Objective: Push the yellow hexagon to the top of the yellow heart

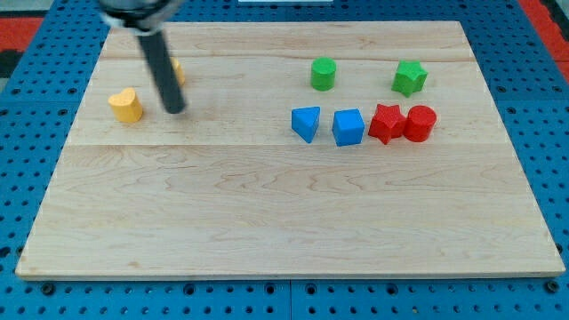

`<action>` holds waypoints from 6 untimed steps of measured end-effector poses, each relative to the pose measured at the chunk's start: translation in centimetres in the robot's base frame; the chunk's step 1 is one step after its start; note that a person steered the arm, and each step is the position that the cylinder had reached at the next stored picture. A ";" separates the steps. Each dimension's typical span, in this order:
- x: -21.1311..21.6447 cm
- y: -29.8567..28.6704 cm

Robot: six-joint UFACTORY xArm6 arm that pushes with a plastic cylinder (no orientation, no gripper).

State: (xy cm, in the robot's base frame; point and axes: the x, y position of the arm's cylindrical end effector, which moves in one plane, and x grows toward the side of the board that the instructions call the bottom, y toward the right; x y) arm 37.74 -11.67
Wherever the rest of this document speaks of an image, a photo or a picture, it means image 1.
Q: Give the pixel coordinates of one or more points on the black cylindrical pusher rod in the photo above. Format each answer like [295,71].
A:
[157,56]

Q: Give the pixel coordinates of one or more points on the yellow hexagon block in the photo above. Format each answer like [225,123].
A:
[178,71]

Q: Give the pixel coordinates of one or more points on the yellow heart block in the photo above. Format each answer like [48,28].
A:
[126,106]

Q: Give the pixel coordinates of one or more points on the blue triangle block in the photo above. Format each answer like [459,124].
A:
[305,122]

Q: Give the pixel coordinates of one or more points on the green cylinder block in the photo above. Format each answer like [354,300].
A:
[322,73]

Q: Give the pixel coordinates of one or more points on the blue cube block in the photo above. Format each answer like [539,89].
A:
[348,127]

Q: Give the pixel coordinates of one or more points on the light wooden board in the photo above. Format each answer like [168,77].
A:
[228,190]

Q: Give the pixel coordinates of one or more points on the red star block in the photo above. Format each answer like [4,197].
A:
[387,123]

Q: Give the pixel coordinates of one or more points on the green star block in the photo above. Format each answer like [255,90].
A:
[409,78]

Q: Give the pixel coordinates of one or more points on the red cylinder block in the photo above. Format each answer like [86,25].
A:
[419,123]

